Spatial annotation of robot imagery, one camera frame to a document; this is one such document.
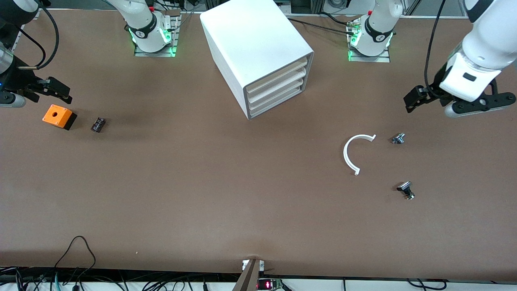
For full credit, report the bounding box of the orange button box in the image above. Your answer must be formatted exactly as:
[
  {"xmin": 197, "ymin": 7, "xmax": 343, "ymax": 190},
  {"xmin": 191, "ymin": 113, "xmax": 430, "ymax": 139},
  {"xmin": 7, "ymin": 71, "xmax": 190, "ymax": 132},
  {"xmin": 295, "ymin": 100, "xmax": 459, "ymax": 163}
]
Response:
[{"xmin": 42, "ymin": 104, "xmax": 78, "ymax": 131}]

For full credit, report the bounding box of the white middle drawer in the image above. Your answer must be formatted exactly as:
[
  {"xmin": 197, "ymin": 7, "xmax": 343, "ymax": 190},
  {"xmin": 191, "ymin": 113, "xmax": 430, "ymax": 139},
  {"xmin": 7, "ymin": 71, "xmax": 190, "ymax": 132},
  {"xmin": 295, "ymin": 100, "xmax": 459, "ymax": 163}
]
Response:
[{"xmin": 246, "ymin": 68, "xmax": 311, "ymax": 105}]

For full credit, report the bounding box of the white drawer cabinet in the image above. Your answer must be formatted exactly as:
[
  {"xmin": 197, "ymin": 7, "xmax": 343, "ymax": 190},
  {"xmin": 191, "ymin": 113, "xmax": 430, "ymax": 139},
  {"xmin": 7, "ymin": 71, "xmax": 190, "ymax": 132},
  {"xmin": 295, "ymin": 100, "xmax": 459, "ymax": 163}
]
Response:
[{"xmin": 200, "ymin": 0, "xmax": 315, "ymax": 120}]

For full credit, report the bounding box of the white curved plastic arc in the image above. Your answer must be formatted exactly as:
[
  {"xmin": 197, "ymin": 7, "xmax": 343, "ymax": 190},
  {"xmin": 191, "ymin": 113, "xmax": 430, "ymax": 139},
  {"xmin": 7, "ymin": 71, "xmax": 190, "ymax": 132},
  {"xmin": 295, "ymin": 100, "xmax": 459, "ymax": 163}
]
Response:
[{"xmin": 343, "ymin": 134, "xmax": 377, "ymax": 176}]

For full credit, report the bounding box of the device with red display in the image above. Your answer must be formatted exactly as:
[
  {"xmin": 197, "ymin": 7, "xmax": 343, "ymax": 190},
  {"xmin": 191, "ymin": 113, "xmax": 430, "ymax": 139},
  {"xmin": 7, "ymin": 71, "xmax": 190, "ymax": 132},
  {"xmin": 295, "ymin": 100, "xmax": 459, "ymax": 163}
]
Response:
[{"xmin": 257, "ymin": 278, "xmax": 284, "ymax": 291}]

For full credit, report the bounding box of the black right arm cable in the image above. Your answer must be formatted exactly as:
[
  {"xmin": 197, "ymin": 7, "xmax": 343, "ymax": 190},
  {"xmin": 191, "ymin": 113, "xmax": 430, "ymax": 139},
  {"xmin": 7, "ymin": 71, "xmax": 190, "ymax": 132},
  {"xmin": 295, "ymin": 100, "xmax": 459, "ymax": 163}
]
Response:
[{"xmin": 14, "ymin": 4, "xmax": 60, "ymax": 70}]

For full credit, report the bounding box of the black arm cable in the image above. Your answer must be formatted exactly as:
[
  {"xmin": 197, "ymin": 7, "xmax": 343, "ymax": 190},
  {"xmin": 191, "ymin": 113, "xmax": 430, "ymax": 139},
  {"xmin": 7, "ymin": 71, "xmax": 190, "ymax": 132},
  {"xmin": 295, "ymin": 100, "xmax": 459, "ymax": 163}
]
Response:
[
  {"xmin": 14, "ymin": 4, "xmax": 60, "ymax": 70},
  {"xmin": 424, "ymin": 0, "xmax": 446, "ymax": 91}
]

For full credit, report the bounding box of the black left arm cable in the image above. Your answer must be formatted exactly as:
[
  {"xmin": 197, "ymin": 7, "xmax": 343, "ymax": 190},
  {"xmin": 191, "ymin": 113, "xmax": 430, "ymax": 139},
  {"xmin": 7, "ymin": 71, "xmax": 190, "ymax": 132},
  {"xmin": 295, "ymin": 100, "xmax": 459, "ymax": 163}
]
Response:
[{"xmin": 424, "ymin": 0, "xmax": 446, "ymax": 91}]

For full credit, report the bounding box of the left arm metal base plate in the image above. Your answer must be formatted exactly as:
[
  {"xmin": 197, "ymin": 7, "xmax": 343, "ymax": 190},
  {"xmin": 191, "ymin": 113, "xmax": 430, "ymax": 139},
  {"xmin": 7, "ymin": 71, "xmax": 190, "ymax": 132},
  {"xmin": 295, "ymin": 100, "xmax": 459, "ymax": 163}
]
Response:
[{"xmin": 348, "ymin": 18, "xmax": 391, "ymax": 63}]

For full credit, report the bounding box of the aluminium frame profile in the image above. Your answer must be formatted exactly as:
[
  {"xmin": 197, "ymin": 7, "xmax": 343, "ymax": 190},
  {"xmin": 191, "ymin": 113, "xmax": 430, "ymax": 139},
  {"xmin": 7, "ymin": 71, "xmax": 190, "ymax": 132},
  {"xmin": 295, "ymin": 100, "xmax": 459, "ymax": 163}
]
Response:
[{"xmin": 8, "ymin": 8, "xmax": 42, "ymax": 53}]

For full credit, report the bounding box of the black and silver switch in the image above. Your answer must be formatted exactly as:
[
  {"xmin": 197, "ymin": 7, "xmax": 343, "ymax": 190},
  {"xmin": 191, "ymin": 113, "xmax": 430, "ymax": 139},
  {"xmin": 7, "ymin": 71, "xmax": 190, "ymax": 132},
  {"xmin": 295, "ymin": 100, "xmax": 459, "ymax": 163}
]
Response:
[{"xmin": 397, "ymin": 181, "xmax": 416, "ymax": 200}]

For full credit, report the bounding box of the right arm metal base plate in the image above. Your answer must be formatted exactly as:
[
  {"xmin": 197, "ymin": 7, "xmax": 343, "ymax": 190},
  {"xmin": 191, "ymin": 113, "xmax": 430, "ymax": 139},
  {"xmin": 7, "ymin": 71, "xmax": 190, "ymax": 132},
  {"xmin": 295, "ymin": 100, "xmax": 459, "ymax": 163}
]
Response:
[{"xmin": 134, "ymin": 10, "xmax": 180, "ymax": 57}]

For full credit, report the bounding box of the black cable behind cabinet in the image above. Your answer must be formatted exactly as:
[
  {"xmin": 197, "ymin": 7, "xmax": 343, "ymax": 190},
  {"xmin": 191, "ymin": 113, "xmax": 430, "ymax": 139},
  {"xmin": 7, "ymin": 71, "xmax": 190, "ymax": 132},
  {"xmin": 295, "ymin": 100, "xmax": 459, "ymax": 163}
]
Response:
[{"xmin": 288, "ymin": 17, "xmax": 358, "ymax": 37}]

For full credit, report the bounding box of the black looped cable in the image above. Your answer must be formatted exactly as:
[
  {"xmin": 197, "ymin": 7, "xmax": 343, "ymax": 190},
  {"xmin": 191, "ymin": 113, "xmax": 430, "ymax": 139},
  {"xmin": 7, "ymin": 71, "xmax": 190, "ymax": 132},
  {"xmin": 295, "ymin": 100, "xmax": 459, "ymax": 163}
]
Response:
[{"xmin": 54, "ymin": 236, "xmax": 97, "ymax": 270}]

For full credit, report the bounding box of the black cable tangle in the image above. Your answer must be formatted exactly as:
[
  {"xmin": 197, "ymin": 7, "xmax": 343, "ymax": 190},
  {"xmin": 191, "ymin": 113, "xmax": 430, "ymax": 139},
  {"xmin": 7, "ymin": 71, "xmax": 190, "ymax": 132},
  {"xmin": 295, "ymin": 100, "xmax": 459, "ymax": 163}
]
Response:
[{"xmin": 0, "ymin": 267, "xmax": 243, "ymax": 291}]

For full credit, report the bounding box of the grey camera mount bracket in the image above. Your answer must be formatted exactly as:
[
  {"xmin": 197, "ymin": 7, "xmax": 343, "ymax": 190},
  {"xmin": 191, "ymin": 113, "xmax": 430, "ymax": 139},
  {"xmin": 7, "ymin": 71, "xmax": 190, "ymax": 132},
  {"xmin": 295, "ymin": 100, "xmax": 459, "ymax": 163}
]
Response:
[{"xmin": 232, "ymin": 259, "xmax": 265, "ymax": 291}]

